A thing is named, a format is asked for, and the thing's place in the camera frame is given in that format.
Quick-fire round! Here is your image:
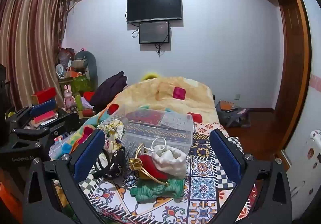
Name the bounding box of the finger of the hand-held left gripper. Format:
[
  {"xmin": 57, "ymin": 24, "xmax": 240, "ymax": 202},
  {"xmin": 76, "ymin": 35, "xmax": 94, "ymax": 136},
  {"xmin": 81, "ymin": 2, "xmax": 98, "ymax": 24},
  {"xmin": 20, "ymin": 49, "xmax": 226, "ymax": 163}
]
[
  {"xmin": 5, "ymin": 99, "xmax": 58, "ymax": 129},
  {"xmin": 11, "ymin": 111, "xmax": 81, "ymax": 145}
]

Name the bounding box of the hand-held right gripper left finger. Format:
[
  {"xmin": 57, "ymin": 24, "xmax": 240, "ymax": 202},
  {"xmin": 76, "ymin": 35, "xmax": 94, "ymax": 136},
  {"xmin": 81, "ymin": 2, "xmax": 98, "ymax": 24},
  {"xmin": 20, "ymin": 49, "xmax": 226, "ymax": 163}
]
[{"xmin": 22, "ymin": 129, "xmax": 106, "ymax": 224}]

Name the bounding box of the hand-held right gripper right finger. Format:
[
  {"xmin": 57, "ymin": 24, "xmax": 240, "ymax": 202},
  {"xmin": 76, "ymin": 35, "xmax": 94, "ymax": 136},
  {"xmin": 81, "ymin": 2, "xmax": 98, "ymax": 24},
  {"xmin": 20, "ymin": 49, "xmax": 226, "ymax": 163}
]
[{"xmin": 210, "ymin": 129, "xmax": 293, "ymax": 224}]

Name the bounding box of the black strap bag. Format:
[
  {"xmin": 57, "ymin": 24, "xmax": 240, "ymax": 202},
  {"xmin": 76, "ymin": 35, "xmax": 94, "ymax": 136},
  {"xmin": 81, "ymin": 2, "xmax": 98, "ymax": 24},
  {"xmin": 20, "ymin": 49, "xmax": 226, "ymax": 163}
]
[{"xmin": 97, "ymin": 146, "xmax": 131, "ymax": 180}]

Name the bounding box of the patterned silk scarf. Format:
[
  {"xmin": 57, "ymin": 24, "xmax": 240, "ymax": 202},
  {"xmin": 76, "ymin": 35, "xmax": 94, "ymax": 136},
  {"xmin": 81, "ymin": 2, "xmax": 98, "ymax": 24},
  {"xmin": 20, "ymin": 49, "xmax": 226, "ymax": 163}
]
[{"xmin": 98, "ymin": 119, "xmax": 126, "ymax": 155}]

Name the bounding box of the white drawstring pouch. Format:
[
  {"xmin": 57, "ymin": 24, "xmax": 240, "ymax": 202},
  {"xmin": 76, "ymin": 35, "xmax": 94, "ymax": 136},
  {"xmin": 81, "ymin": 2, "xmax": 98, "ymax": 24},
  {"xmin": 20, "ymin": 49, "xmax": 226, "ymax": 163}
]
[{"xmin": 150, "ymin": 137, "xmax": 187, "ymax": 179}]

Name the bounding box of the red pouch with gold trim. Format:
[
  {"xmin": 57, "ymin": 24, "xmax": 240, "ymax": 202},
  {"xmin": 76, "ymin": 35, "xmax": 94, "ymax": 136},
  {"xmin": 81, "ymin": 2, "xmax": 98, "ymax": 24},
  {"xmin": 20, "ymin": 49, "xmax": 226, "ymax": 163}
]
[{"xmin": 129, "ymin": 155, "xmax": 169, "ymax": 185}]

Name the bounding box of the clear plastic storage box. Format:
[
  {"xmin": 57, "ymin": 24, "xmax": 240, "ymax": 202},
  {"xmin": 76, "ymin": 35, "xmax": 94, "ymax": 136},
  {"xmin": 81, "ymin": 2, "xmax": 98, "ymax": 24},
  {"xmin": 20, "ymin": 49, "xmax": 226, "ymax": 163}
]
[{"xmin": 102, "ymin": 105, "xmax": 195, "ymax": 157}]

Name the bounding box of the green cloth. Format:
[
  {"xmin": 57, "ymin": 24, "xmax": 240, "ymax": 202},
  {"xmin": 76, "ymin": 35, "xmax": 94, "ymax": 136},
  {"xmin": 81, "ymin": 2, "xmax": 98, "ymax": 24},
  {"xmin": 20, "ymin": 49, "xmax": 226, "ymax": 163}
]
[{"xmin": 130, "ymin": 178, "xmax": 186, "ymax": 203}]

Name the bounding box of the pink red box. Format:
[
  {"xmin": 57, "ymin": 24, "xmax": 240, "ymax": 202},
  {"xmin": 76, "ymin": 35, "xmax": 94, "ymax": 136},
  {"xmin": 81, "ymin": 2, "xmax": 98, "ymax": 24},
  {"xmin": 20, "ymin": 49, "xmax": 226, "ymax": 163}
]
[{"xmin": 33, "ymin": 111, "xmax": 56, "ymax": 124}]

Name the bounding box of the clear organizer box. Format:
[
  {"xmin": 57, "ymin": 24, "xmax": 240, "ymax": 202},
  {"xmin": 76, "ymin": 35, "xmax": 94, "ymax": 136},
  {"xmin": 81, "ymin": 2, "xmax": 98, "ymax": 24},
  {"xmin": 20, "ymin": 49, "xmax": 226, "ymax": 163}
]
[{"xmin": 49, "ymin": 131, "xmax": 76, "ymax": 160}]

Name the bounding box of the teal orange cloth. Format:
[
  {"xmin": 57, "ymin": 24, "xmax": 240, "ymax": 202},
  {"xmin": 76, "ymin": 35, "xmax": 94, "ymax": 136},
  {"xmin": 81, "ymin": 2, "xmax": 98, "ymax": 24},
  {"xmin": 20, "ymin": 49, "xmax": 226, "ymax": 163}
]
[{"xmin": 72, "ymin": 111, "xmax": 111, "ymax": 150}]

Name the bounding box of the green bottle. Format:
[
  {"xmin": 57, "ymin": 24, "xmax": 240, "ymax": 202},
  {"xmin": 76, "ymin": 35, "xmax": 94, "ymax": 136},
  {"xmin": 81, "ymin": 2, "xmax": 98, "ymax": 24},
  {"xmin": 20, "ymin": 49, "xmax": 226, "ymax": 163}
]
[{"xmin": 75, "ymin": 94, "xmax": 83, "ymax": 112}]

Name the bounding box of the pink rabbit toy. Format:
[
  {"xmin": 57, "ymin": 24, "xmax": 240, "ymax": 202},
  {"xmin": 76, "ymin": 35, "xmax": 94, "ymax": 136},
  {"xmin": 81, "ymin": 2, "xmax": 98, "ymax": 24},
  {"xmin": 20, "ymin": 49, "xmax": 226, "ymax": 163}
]
[{"xmin": 63, "ymin": 85, "xmax": 73, "ymax": 111}]

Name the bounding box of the tile patterned bedsheet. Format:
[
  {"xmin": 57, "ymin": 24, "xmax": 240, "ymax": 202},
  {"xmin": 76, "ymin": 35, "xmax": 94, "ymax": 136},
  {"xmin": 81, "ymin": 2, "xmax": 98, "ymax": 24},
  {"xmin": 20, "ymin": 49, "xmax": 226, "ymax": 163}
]
[{"xmin": 50, "ymin": 119, "xmax": 259, "ymax": 224}]

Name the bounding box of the small white fan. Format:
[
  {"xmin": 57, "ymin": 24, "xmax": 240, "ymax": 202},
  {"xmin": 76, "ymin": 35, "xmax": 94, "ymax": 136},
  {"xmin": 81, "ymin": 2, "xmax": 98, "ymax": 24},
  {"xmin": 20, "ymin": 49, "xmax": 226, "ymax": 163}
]
[{"xmin": 55, "ymin": 64, "xmax": 65, "ymax": 79}]

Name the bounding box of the green cardboard box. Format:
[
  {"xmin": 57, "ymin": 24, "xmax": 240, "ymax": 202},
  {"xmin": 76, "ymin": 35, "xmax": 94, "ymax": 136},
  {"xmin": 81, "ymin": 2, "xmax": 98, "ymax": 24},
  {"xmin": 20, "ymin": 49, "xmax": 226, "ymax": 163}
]
[{"xmin": 59, "ymin": 75, "xmax": 92, "ymax": 94}]

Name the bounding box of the grey orange backpack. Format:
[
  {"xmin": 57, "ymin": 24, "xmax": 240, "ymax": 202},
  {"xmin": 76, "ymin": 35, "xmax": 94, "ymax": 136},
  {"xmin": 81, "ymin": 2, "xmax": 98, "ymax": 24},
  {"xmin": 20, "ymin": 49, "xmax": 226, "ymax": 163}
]
[{"xmin": 216, "ymin": 100, "xmax": 251, "ymax": 128}]

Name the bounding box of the dark purple jacket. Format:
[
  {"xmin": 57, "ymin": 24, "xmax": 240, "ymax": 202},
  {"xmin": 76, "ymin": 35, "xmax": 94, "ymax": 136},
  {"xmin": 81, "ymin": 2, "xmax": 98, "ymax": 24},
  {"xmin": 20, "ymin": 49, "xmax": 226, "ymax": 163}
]
[{"xmin": 89, "ymin": 71, "xmax": 128, "ymax": 108}]

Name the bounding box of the grey plush toy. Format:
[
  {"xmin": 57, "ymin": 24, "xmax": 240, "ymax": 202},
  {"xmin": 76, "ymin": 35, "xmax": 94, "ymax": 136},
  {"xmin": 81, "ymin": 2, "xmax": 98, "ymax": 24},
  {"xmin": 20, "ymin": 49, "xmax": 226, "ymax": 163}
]
[{"xmin": 74, "ymin": 50, "xmax": 98, "ymax": 86}]

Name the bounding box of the striped red curtain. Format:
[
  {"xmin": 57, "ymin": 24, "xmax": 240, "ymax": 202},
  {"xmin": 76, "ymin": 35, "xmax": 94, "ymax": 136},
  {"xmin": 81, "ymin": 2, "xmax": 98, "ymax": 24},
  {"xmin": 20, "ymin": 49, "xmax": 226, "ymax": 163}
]
[{"xmin": 0, "ymin": 0, "xmax": 74, "ymax": 114}]

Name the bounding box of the white cabinet with stickers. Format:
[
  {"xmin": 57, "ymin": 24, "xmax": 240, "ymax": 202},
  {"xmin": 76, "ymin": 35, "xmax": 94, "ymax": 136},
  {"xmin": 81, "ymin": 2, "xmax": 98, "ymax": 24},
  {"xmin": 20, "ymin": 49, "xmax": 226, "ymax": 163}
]
[{"xmin": 283, "ymin": 73, "xmax": 321, "ymax": 221}]

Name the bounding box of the yellow blanket with red squares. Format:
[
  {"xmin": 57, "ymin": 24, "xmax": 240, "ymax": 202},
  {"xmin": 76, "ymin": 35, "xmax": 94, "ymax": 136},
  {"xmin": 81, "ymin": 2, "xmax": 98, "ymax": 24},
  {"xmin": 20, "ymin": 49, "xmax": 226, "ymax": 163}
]
[{"xmin": 99, "ymin": 76, "xmax": 219, "ymax": 134}]

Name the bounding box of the yellow green plush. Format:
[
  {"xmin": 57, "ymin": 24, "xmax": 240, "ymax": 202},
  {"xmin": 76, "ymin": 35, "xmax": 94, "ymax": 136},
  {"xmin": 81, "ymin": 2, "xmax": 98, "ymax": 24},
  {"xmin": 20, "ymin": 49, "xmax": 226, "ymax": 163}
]
[{"xmin": 140, "ymin": 71, "xmax": 159, "ymax": 81}]

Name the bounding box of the black and white hair tie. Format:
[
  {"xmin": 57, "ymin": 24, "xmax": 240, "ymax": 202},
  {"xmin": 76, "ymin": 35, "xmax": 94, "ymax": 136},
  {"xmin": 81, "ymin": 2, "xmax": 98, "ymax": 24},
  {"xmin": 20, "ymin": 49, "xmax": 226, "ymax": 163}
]
[{"xmin": 123, "ymin": 175, "xmax": 140, "ymax": 188}]

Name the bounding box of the wooden door frame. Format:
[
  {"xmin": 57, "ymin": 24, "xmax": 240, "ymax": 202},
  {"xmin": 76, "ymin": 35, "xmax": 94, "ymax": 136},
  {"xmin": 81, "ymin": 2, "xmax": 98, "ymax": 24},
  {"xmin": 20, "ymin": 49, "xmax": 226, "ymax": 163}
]
[{"xmin": 272, "ymin": 0, "xmax": 313, "ymax": 164}]

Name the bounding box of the small black wall screen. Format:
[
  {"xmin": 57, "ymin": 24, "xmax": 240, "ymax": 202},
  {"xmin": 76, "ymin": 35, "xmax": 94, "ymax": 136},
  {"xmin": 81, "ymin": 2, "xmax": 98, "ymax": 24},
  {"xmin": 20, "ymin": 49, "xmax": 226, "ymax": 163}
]
[{"xmin": 139, "ymin": 21, "xmax": 171, "ymax": 44}]

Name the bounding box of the black wall television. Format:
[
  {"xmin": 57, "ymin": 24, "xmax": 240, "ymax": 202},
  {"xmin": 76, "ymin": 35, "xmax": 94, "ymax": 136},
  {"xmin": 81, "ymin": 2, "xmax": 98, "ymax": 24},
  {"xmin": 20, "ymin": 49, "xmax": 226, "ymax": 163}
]
[{"xmin": 127, "ymin": 0, "xmax": 181, "ymax": 24}]

